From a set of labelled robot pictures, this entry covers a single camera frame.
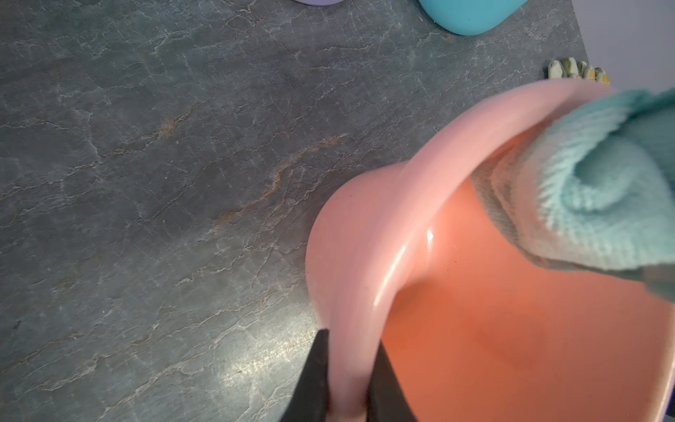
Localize purple plastic bucket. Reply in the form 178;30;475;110
295;0;343;7

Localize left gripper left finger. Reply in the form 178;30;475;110
279;329;329;422

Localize yellow white work gloves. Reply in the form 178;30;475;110
547;57;610;84

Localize pink plastic bucket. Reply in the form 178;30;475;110
305;79;674;421

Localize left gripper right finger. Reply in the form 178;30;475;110
367;343;418;422

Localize light green microfiber cloth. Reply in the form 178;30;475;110
471;90;674;301

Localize teal plastic bucket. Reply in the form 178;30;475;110
418;0;527;36

